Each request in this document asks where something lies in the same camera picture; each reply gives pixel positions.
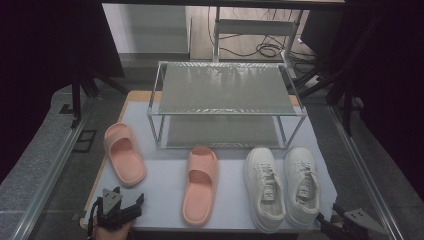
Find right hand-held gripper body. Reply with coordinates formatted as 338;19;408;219
329;208;388;240

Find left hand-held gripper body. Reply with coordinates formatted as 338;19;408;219
94;186;133;231

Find white lace-up sneaker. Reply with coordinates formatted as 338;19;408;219
242;146;287;234
283;145;322;228

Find pink rubber slipper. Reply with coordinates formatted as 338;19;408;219
181;145;220;227
103;122;148;187

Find two-tier metal shoe rack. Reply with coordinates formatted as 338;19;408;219
146;60;308;151

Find person's left hand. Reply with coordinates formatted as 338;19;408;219
93;219;135;240

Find white table mat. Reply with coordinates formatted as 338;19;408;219
82;100;338;232

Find black tripod stand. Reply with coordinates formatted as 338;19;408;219
70;64;129;130
292;13;384;138

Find white power strip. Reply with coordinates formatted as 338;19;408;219
299;74;322;88

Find black curtain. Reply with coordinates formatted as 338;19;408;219
0;0;125;183
341;0;424;201

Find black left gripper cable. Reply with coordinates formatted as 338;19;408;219
86;196;103;238

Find aluminium floor rail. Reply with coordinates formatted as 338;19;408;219
12;99;98;240
327;104;405;240

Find black coiled floor cable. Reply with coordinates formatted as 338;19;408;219
254;42;285;59

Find long black floor cable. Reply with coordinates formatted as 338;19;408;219
207;6;258;58

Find grey metal stand frame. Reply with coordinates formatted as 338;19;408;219
212;6;298;78

